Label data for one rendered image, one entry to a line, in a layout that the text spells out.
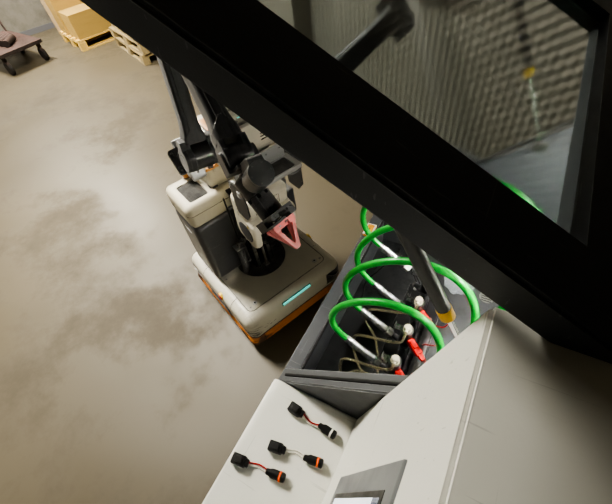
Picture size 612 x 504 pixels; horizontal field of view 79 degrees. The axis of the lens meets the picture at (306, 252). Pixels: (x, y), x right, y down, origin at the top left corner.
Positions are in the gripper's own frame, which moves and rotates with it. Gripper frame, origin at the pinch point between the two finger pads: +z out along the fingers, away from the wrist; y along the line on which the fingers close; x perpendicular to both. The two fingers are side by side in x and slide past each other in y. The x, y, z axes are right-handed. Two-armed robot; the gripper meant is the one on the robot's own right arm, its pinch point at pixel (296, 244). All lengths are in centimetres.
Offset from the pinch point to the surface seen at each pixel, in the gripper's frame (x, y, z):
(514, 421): -22, 58, 13
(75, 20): 163, -473, -379
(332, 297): 6.6, -16.6, 21.0
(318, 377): -16.8, 3.0, 25.0
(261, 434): -32.6, -6.2, 28.2
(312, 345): -8.3, -12.9, 25.2
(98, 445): -85, -140, 30
